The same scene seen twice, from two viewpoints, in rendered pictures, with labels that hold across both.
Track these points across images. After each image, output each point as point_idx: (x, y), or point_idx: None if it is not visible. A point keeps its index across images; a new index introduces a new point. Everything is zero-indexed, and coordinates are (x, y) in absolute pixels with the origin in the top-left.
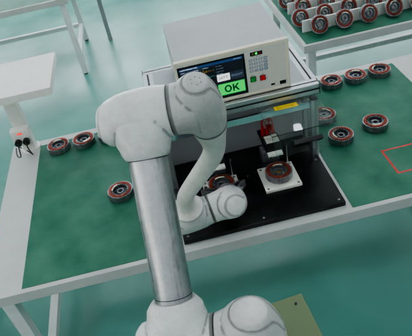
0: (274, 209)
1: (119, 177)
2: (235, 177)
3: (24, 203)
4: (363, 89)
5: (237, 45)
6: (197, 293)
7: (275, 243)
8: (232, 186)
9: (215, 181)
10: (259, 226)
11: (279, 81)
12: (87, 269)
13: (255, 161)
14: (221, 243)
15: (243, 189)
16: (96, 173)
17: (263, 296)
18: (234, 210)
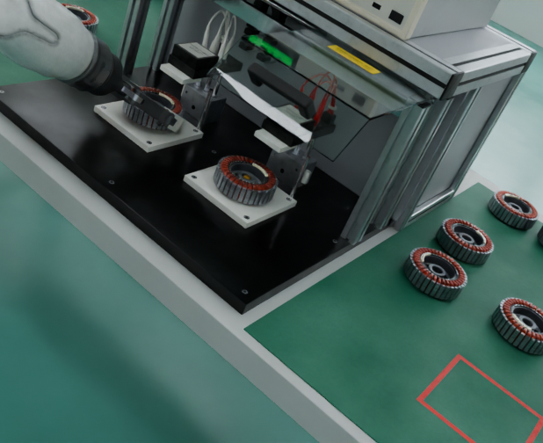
0: (144, 194)
1: (112, 24)
2: (182, 118)
3: None
4: None
5: None
6: (60, 316)
7: (232, 396)
8: (66, 9)
9: (156, 97)
10: (90, 186)
11: (391, 9)
12: None
13: (261, 157)
14: (12, 141)
15: (132, 101)
16: (105, 3)
17: (104, 415)
18: None
